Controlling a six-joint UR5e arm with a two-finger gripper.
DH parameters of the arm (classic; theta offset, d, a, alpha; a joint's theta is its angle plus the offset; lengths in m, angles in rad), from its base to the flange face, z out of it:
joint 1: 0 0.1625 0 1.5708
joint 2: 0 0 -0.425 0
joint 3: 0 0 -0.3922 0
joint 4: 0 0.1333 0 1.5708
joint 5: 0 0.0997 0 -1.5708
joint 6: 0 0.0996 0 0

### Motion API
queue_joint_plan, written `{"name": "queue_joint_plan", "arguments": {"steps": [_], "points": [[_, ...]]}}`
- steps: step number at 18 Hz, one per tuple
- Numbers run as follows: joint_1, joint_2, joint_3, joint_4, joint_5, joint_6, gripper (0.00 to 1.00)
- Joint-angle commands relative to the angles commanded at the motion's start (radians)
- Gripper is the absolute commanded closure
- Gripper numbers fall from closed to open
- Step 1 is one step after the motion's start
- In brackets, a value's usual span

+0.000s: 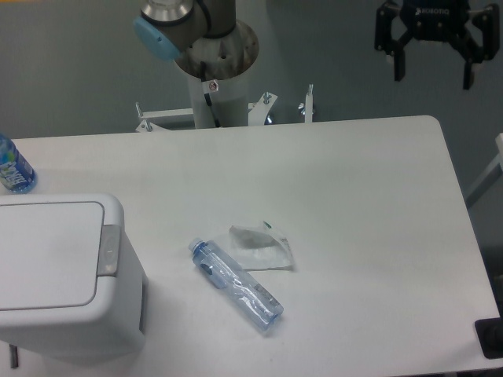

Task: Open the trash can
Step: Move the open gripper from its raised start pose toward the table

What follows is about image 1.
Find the white trash can lid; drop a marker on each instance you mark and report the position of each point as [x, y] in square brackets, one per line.
[49, 254]

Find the white frame at right edge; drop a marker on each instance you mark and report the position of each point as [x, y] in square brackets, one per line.
[487, 177]

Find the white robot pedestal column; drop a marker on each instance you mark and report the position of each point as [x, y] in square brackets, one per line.
[228, 59]

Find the crumpled clear plastic bag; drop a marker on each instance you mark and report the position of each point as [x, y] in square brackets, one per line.
[264, 247]

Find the white pedestal base bracket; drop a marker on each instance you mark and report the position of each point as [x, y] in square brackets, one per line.
[212, 107]

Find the empty clear plastic bottle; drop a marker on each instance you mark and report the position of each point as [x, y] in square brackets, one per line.
[251, 298]

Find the grey trash can push button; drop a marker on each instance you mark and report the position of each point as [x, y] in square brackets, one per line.
[108, 255]

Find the white trash can body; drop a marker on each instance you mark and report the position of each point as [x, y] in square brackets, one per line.
[111, 324]

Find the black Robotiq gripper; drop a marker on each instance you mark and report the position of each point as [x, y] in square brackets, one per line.
[439, 21]

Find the black clamp at table edge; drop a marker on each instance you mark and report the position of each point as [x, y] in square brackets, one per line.
[489, 332]

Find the blue labelled water bottle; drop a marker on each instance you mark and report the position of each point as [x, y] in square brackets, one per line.
[17, 174]

